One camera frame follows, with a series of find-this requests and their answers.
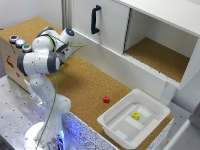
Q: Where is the green cable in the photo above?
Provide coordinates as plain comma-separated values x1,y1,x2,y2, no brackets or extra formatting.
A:
34,32,88,150

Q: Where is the black door handle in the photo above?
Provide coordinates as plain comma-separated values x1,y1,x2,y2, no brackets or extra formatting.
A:
90,4,102,35

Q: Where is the white plastic box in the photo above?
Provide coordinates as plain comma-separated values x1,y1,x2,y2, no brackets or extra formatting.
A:
96,88,172,150

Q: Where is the blue button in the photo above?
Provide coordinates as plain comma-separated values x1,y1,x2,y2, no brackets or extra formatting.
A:
15,38,26,48

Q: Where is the pink block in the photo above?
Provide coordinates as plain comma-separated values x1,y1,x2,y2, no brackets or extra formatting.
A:
102,95,111,104

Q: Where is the red button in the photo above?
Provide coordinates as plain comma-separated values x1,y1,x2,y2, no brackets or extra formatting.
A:
9,34,20,44

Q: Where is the white sliding door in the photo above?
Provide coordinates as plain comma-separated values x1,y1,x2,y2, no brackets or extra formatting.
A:
72,0,131,56

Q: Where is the green button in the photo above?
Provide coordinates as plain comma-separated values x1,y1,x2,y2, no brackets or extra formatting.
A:
21,43,33,54

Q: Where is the white cabinet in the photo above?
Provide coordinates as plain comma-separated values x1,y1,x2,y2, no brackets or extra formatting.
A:
61,0,200,107

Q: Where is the yellow block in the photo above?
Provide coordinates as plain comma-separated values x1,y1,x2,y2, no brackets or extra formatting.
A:
131,111,141,120

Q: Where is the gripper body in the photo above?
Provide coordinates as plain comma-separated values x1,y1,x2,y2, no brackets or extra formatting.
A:
56,44,72,63

